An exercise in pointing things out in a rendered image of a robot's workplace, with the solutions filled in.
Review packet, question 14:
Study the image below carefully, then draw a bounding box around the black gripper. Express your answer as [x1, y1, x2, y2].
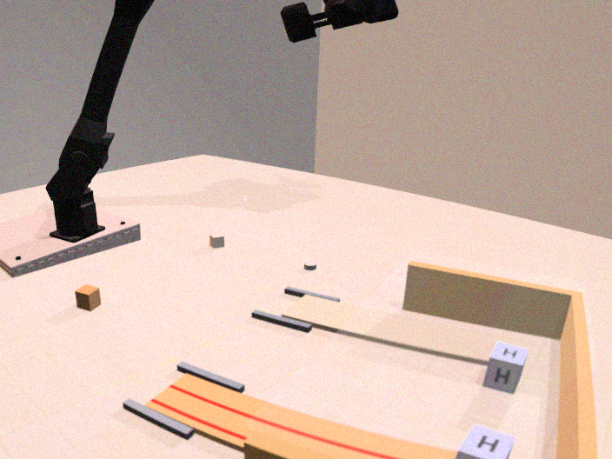
[280, 0, 399, 43]

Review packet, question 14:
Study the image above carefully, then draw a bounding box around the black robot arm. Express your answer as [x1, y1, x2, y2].
[46, 0, 379, 243]

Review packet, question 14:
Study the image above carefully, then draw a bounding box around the tan cube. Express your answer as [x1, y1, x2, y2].
[75, 284, 102, 312]

